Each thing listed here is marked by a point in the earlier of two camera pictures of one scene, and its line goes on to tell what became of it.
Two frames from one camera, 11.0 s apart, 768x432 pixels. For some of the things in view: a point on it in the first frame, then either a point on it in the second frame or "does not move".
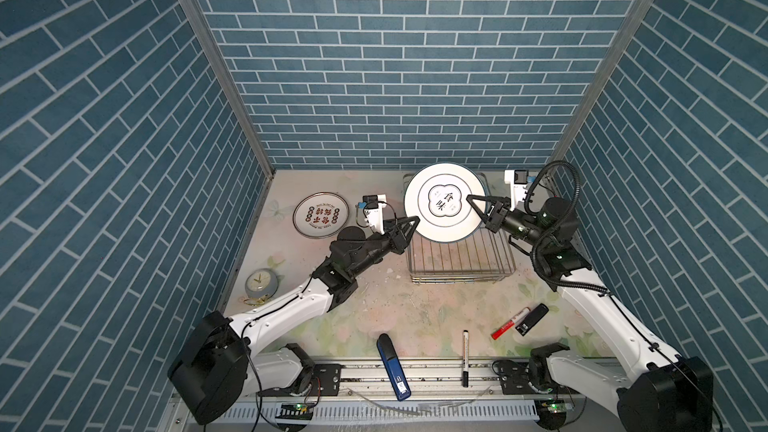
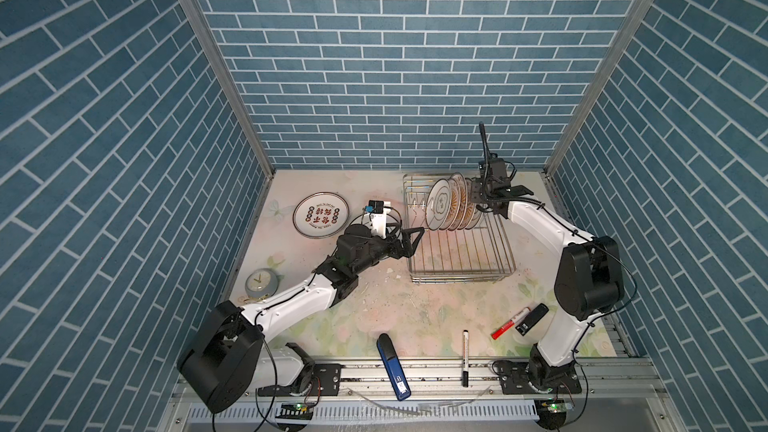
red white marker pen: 501,330 does not move
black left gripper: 393,238 -> 405,250
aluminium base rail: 354,395 does not move
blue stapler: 393,367 does not move
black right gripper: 492,220 -> 475,187
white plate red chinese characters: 320,215 does not move
